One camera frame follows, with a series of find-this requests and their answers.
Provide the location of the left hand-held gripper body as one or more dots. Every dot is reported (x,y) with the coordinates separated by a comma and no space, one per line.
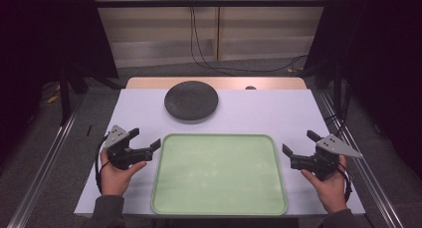
(124,155)

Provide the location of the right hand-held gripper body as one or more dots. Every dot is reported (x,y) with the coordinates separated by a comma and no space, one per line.
(326,158)

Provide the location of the person's left hand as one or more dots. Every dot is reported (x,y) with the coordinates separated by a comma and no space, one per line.
(114,181)

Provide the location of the person's right hand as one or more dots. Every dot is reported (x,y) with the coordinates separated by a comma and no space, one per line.
(331,191)

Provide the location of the small black stick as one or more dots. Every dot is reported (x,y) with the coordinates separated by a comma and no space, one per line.
(89,130)

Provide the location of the white table cover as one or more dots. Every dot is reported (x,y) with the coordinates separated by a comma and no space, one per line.
(265,112)

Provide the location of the black metal stand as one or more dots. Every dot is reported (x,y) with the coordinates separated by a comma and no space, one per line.
(64,98)
(337,88)

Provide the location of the round black plate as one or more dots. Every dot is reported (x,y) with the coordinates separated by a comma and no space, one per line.
(191,100)

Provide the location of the light green tray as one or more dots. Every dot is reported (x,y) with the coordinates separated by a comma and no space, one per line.
(219,175)

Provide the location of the dark table grommet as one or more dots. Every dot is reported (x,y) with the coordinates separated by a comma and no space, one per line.
(250,87)

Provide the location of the yellow floor tape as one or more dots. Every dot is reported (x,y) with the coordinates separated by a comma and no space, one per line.
(53,98)

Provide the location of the dark curtain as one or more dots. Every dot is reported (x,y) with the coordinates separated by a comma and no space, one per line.
(381,55)
(49,39)

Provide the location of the black horizontal bar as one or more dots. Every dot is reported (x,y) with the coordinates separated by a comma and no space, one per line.
(212,3)

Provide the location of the metal floor rail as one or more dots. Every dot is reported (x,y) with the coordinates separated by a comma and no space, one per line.
(43,168)
(368,175)

